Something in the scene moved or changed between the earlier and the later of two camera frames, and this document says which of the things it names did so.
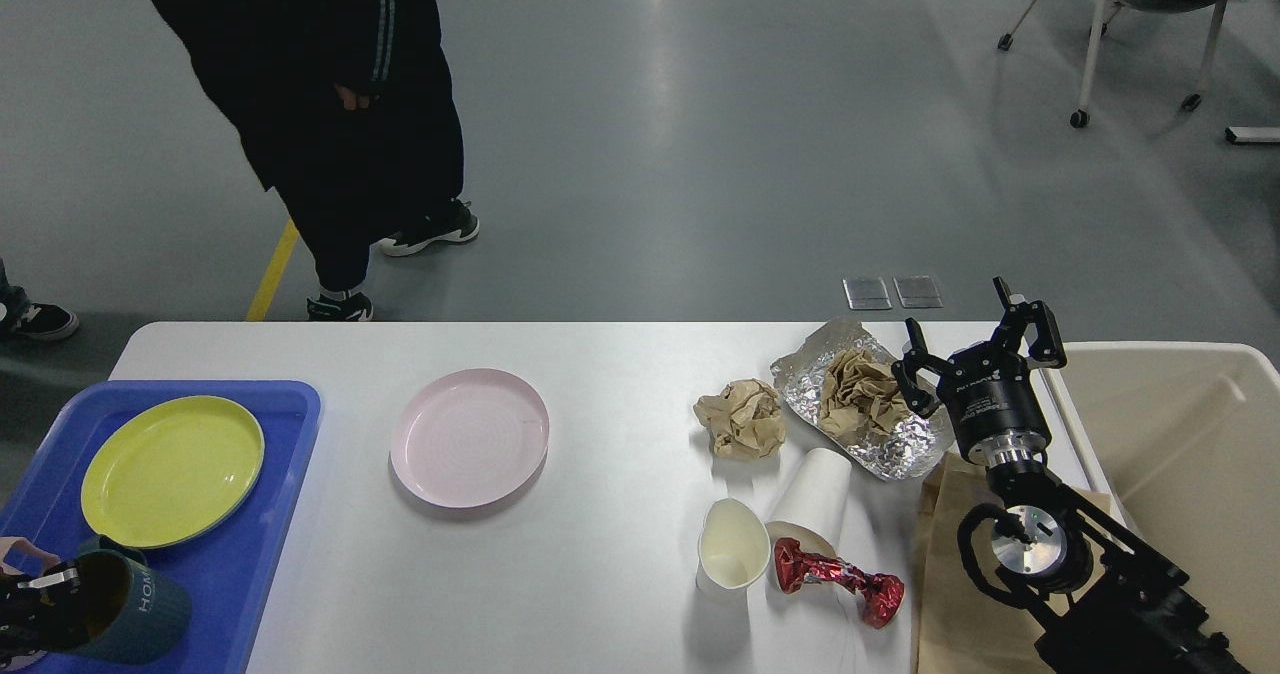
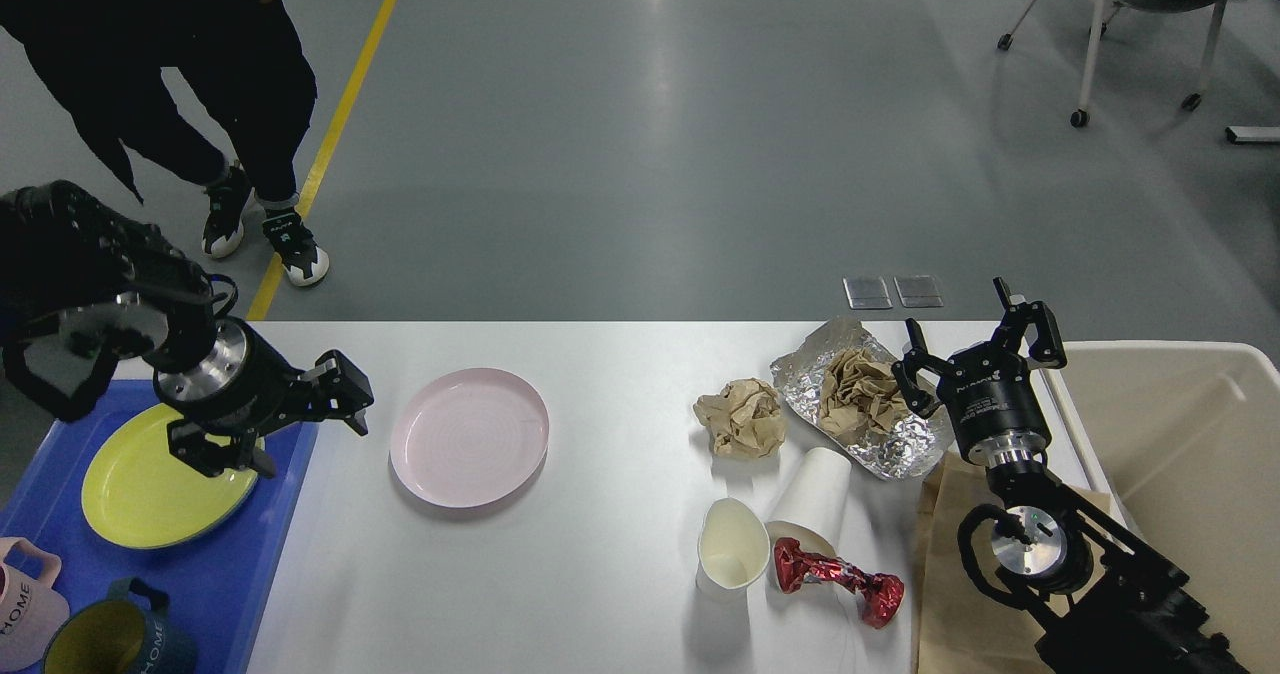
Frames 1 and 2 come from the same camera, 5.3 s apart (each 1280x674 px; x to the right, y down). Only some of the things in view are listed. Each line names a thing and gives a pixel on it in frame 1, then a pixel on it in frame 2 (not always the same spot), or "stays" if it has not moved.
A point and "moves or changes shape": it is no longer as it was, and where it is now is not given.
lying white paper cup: x=808 y=500 stays
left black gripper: x=45 y=614 → x=251 y=388
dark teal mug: x=133 y=614 moves or changes shape
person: x=332 y=72 → x=192 y=64
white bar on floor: x=1238 y=135 stays
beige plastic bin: x=1180 y=444 stays
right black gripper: x=988 y=389 stays
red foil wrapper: x=881 y=594 stays
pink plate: x=470 y=438 stays
